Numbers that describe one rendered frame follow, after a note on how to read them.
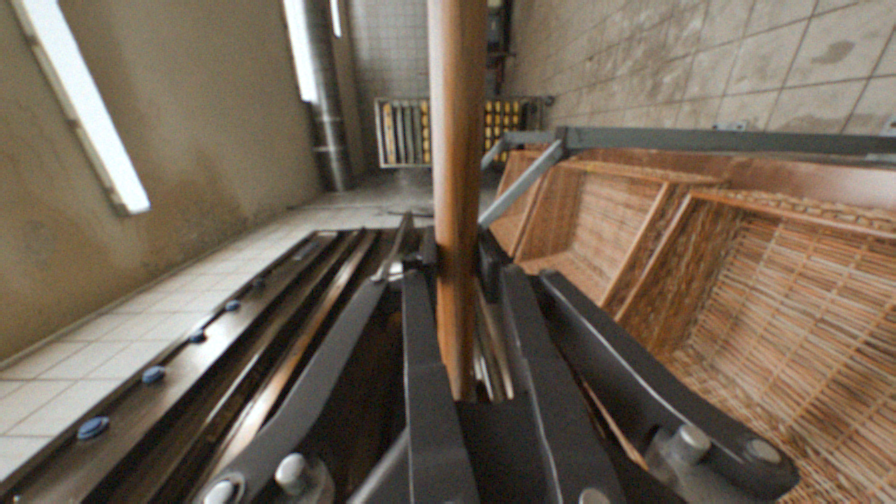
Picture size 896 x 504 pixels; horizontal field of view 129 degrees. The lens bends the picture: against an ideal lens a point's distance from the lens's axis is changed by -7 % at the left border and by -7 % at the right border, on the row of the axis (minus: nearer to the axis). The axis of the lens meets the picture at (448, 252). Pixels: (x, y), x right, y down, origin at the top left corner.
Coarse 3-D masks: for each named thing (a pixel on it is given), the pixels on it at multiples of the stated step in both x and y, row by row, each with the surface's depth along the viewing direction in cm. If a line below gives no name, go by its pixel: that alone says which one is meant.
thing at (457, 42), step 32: (448, 0) 11; (480, 0) 11; (448, 32) 11; (480, 32) 11; (448, 64) 12; (480, 64) 12; (448, 96) 12; (480, 96) 13; (448, 128) 13; (480, 128) 13; (448, 160) 14; (480, 160) 14; (448, 192) 14; (448, 224) 15; (448, 256) 16; (448, 288) 17; (448, 320) 18; (448, 352) 20
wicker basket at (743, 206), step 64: (704, 192) 43; (768, 192) 43; (704, 256) 49; (768, 256) 43; (832, 256) 35; (640, 320) 55; (704, 320) 55; (768, 320) 43; (832, 320) 35; (704, 384) 51; (768, 384) 43; (832, 384) 35; (832, 448) 35
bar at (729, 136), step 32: (576, 128) 47; (608, 128) 47; (640, 128) 48; (672, 128) 48; (736, 128) 91; (544, 160) 50; (512, 192) 53; (480, 320) 30; (480, 352) 26; (480, 384) 23
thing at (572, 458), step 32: (512, 288) 12; (512, 320) 10; (512, 352) 9; (544, 352) 8; (512, 384) 9; (544, 384) 6; (544, 416) 6; (576, 416) 6; (544, 448) 5; (576, 448) 5; (576, 480) 4; (608, 480) 4
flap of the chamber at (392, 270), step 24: (408, 216) 151; (408, 240) 134; (384, 360) 68; (384, 384) 65; (360, 408) 50; (384, 408) 62; (360, 432) 48; (360, 456) 46; (336, 480) 37; (360, 480) 44
